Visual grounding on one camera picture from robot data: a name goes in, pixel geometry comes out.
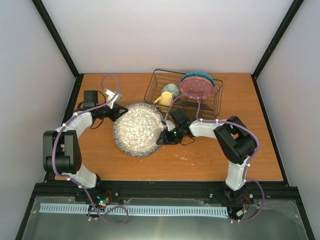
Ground black rimmed cream plate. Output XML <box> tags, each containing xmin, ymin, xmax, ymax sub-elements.
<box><xmin>172</xmin><ymin>99</ymin><xmax>214</xmax><ymax>113</ymax></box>

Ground black wire dish rack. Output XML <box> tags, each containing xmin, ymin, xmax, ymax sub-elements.
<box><xmin>144</xmin><ymin>69</ymin><xmax>223</xmax><ymax>120</ymax></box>

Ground black frame post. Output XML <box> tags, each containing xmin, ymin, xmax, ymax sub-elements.
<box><xmin>251</xmin><ymin>0</ymin><xmax>304</xmax><ymax>81</ymax></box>
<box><xmin>32</xmin><ymin>0</ymin><xmax>80</xmax><ymax>79</ymax></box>

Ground blue dotted plate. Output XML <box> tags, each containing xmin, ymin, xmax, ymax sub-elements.
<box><xmin>180</xmin><ymin>71</ymin><xmax>216</xmax><ymax>87</ymax></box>

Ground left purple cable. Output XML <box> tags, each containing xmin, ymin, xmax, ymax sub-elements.
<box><xmin>52</xmin><ymin>74</ymin><xmax>129</xmax><ymax>225</ymax></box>

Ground left black frame post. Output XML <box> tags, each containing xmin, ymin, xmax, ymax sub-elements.
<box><xmin>32</xmin><ymin>0</ymin><xmax>80</xmax><ymax>79</ymax></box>

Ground green ceramic bowl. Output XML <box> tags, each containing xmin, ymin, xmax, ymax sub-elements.
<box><xmin>161</xmin><ymin>83</ymin><xmax>181</xmax><ymax>98</ymax></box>

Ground right black frame post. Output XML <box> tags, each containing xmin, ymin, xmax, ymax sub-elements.
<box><xmin>251</xmin><ymin>0</ymin><xmax>304</xmax><ymax>81</ymax></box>

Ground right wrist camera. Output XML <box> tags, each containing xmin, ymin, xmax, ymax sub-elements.
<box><xmin>162</xmin><ymin>120</ymin><xmax>176</xmax><ymax>131</ymax></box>

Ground purple cable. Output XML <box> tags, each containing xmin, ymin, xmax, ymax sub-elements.
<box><xmin>52</xmin><ymin>74</ymin><xmax>129</xmax><ymax>225</ymax></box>
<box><xmin>162</xmin><ymin>94</ymin><xmax>265</xmax><ymax>223</ymax></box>

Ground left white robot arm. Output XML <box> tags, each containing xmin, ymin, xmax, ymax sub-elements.
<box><xmin>42</xmin><ymin>89</ymin><xmax>128</xmax><ymax>202</ymax></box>

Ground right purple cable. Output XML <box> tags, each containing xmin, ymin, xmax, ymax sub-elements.
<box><xmin>162</xmin><ymin>94</ymin><xmax>265</xmax><ymax>223</ymax></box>

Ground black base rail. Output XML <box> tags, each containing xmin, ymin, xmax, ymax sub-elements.
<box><xmin>31</xmin><ymin>180</ymin><xmax>302</xmax><ymax>206</ymax></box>

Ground light blue cable duct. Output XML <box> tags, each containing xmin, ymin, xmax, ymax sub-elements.
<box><xmin>38</xmin><ymin>203</ymin><xmax>229</xmax><ymax>218</ymax></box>

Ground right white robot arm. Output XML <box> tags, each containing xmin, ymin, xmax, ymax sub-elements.
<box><xmin>156</xmin><ymin>108</ymin><xmax>260</xmax><ymax>202</ymax></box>

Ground grey speckled large plate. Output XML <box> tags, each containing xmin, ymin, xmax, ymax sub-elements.
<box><xmin>113</xmin><ymin>102</ymin><xmax>164</xmax><ymax>158</ymax></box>

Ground yellow mug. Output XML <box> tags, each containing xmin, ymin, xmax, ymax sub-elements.
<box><xmin>153</xmin><ymin>91</ymin><xmax>173</xmax><ymax>106</ymax></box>

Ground pink plate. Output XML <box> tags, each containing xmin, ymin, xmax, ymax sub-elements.
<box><xmin>179</xmin><ymin>76</ymin><xmax>215</xmax><ymax>100</ymax></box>

